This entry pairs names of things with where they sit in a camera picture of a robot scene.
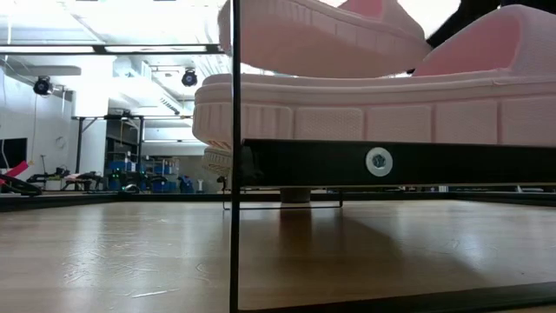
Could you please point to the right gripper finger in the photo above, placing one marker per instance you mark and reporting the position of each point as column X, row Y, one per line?
column 460, row 21

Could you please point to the pink foam slide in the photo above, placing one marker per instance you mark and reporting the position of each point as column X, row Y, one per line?
column 313, row 48
column 347, row 121

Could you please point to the black metal wooden shelf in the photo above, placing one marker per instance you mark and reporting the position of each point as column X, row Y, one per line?
column 304, row 163

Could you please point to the grey foam slide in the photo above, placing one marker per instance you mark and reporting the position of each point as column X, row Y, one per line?
column 217, row 161

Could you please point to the black background robot arm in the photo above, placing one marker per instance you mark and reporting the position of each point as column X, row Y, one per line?
column 87, row 176

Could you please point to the small green potted plant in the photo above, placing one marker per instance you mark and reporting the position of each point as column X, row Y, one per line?
column 295, row 195

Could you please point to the black background pole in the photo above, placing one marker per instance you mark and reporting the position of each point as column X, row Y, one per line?
column 79, row 143

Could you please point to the black curved tube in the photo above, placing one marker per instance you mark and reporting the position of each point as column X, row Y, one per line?
column 19, row 187

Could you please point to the black ceiling camera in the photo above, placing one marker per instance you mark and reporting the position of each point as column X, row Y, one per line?
column 42, row 85
column 189, row 78

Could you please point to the black aluminium rig frame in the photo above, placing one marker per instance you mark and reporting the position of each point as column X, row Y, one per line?
column 52, row 201

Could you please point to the black wall monitor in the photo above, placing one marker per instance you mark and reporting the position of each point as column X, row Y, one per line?
column 13, row 152

